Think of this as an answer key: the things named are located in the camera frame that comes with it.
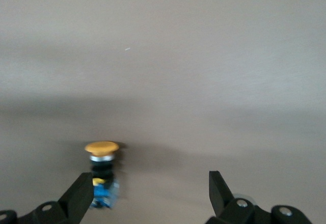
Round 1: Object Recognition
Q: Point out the brown table cover mat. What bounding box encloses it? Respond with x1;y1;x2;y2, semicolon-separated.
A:
0;0;326;224

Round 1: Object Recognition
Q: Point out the orange push button switch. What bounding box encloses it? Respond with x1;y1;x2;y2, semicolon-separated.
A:
85;141;120;209

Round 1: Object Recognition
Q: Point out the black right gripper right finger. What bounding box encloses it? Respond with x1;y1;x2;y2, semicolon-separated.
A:
206;171;314;224

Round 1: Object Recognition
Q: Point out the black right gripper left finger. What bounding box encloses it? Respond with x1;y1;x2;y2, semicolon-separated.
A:
0;172;95;224

